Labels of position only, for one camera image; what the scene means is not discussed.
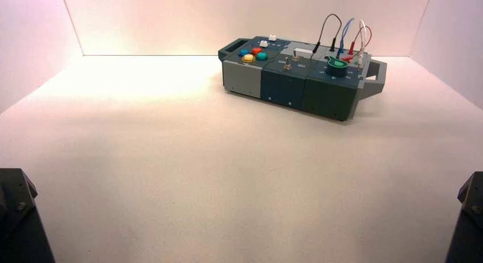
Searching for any red jumper wire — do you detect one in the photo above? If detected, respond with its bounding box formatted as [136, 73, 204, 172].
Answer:
[341, 25, 373, 63]

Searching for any green rotary knob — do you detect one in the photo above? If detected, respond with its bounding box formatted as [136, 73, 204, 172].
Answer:
[326, 56, 349, 77]

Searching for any black jumper wire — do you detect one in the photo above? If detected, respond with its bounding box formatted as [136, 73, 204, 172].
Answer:
[310, 13, 343, 61]

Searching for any white jumper wire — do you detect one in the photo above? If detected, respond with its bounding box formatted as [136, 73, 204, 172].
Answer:
[358, 19, 368, 68]

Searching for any blue jumper wire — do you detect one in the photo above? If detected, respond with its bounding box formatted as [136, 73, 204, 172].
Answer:
[336, 17, 356, 61]

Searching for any teal and grey task board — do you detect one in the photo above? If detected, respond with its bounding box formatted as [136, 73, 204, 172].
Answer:
[218, 35, 388, 122]

